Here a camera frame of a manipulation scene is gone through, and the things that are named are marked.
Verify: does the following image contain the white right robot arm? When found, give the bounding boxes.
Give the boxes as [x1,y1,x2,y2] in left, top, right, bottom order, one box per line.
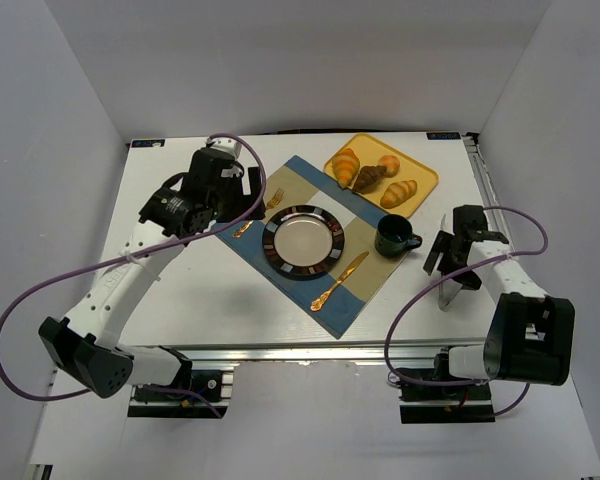
[424,205,575,386]

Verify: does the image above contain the small striped croissant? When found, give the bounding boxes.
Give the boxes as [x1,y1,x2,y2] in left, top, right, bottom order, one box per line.
[380,180,418,209]

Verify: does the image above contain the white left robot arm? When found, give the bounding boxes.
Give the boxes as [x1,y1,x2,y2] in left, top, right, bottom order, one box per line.
[39,134,265,398]

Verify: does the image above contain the dark green mug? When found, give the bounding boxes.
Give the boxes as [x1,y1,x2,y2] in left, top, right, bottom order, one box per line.
[374,214,423,258]

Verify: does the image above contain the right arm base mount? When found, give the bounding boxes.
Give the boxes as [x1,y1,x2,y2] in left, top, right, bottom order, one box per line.
[387,372,495,425]

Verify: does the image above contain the metal bread tongs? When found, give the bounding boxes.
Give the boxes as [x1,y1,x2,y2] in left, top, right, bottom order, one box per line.
[437,213,463,311]

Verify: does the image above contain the black rimmed beige plate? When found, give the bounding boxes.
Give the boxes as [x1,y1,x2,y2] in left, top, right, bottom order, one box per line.
[261,205,345,280]

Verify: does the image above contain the blue beige checked placemat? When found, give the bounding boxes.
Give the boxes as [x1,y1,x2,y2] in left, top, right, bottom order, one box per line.
[218,156,404,338]

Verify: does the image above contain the yellow tray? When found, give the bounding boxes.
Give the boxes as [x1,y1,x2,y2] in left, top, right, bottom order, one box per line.
[323,133,439,218]

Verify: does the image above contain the aluminium table frame rail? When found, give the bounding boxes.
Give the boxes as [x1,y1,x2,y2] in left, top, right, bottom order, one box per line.
[99,130,501,364]

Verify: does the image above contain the gold knife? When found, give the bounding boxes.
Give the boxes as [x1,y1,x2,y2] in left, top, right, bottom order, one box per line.
[310,251,369,312]

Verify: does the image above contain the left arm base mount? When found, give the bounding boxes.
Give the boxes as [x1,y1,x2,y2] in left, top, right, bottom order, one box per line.
[127,365,233,419]

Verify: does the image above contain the chocolate croissant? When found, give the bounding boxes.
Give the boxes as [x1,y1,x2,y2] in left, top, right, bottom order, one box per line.
[352,165,384,192]

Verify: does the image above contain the gold fork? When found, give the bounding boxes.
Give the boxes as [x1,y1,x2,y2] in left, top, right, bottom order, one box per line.
[232,188,284,238]

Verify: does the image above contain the large striped croissant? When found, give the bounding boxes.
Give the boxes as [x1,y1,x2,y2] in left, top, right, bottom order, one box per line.
[331,148,360,189]

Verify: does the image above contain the small round bun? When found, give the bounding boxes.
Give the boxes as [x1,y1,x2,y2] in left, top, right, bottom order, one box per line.
[377,155,401,178]

